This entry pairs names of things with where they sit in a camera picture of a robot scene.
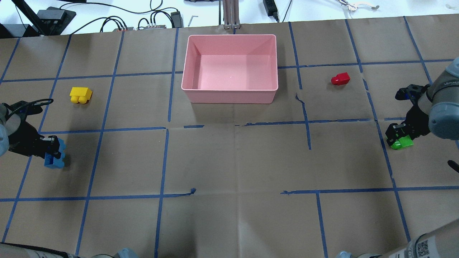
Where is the black cable bundle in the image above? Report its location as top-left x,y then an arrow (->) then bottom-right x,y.
59,0 -> 183,33

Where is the blue toy block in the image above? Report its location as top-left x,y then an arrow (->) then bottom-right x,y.
44,138 -> 67,169

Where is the red toy block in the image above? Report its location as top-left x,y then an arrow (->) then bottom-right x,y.
331,72 -> 351,86

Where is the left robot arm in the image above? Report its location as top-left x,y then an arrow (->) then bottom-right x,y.
0,98 -> 62,158

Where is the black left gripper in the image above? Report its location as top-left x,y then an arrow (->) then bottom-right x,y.
7,100 -> 58,158

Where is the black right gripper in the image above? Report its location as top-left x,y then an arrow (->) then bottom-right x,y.
385,84 -> 431,145

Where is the black stand base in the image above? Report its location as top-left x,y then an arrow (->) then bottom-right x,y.
12,0 -> 77,36

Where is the aluminium frame post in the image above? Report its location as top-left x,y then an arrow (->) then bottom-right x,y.
222,0 -> 241,30

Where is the green toy block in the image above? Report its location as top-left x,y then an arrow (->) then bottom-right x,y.
390,135 -> 414,150

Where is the yellow toy block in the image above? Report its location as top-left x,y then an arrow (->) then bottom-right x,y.
69,87 -> 93,104

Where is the black power adapter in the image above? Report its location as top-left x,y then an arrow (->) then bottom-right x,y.
262,0 -> 280,23

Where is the pink plastic box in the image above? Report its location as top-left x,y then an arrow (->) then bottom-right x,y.
181,34 -> 279,104

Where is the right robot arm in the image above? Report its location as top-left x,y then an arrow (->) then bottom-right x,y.
385,58 -> 459,150

